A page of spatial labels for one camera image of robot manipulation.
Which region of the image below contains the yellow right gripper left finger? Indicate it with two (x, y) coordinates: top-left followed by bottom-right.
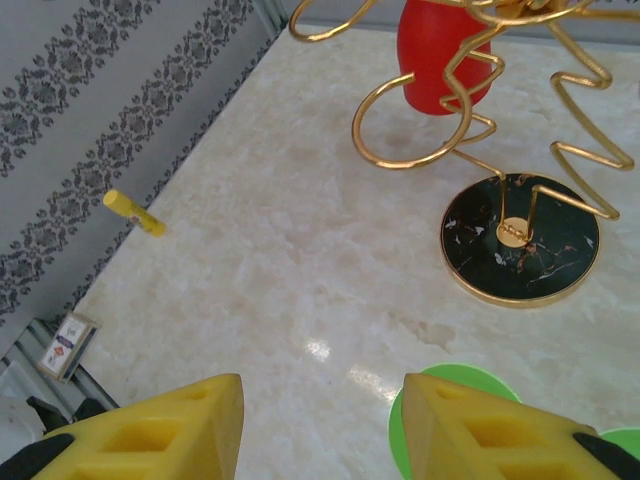
(0, 372), (245, 480)

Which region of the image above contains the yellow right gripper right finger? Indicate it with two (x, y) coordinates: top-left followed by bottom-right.
(402, 372), (640, 480)

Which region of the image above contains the gold wire wine glass rack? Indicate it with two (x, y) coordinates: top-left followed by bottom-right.
(288, 0), (640, 310)

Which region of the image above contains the red plastic wine glass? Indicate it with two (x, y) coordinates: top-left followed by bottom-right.
(397, 0), (494, 117)

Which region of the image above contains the small playing card box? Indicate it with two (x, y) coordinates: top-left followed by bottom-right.
(37, 312), (101, 384)

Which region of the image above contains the yellow lip balm stick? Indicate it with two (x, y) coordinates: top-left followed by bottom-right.
(102, 189), (167, 238)

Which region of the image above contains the aluminium left frame post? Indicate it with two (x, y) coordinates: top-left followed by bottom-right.
(252, 0), (281, 44)

